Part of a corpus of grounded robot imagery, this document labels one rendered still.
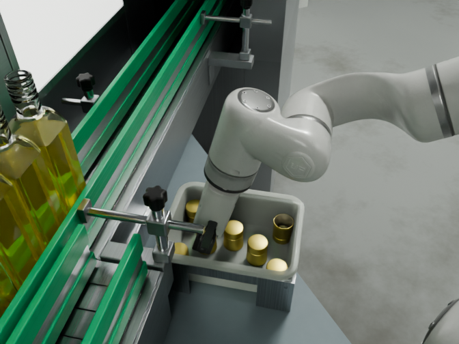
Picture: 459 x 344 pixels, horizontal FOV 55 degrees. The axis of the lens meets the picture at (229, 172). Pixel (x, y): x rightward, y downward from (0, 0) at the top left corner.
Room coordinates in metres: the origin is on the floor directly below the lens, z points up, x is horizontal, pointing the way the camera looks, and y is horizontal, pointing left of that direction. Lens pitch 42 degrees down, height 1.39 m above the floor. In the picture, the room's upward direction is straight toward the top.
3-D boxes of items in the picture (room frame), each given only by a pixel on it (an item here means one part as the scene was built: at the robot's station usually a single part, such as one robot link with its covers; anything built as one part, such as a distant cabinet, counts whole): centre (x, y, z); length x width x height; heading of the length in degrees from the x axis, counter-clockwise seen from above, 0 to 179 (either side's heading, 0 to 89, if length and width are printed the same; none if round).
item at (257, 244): (0.47, -0.05, 0.79); 0.04 x 0.04 x 0.04
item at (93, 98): (0.67, 0.26, 0.94); 0.07 x 0.04 x 0.13; 78
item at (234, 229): (0.50, -0.01, 0.79); 0.04 x 0.04 x 0.04
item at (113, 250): (0.39, 0.13, 0.85); 0.09 x 0.04 x 0.07; 78
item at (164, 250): (0.39, 0.11, 0.95); 0.17 x 0.03 x 0.12; 78
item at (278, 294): (0.49, 0.02, 0.79); 0.27 x 0.17 x 0.08; 78
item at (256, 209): (0.48, -0.01, 0.80); 0.22 x 0.17 x 0.09; 78
